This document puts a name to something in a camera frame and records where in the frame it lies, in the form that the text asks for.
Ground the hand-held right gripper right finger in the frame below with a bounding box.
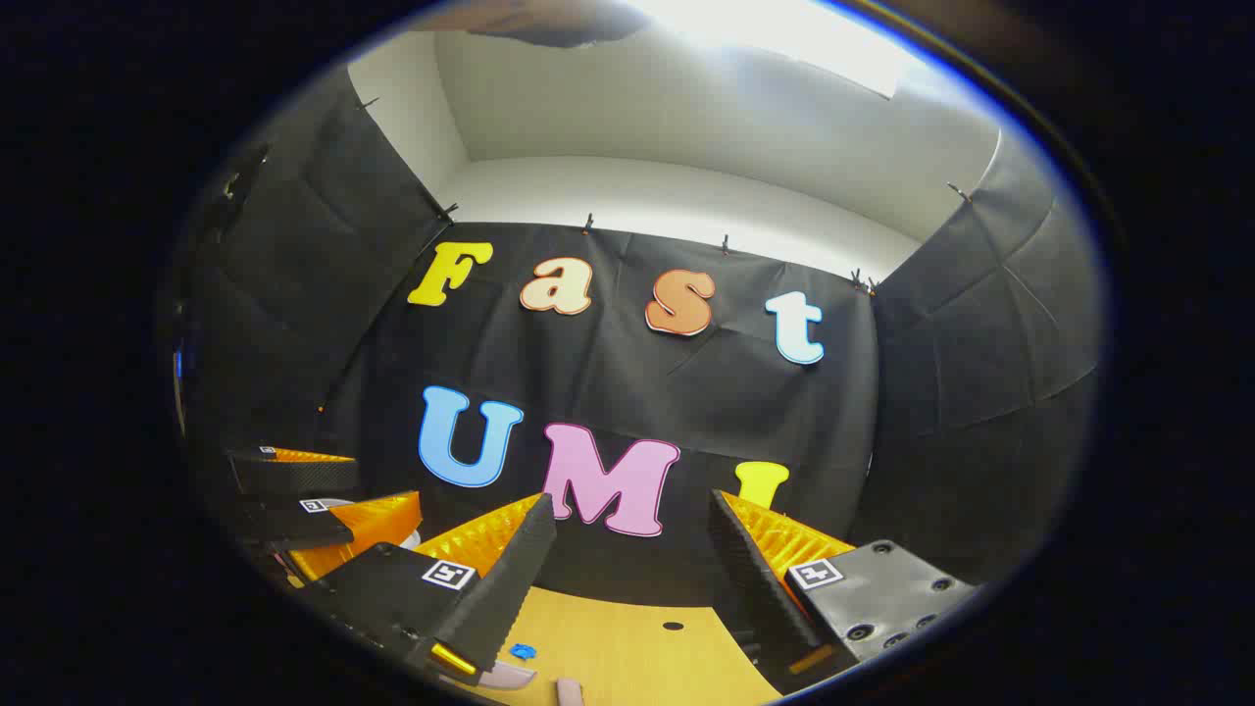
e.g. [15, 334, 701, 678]
[708, 488, 981, 695]

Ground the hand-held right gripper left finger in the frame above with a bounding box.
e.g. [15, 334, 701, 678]
[299, 493, 558, 687]

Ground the yellow wooden desktop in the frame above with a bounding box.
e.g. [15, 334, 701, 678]
[461, 585, 785, 706]

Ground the black backdrop cloth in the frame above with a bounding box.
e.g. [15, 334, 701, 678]
[181, 69, 1104, 609]

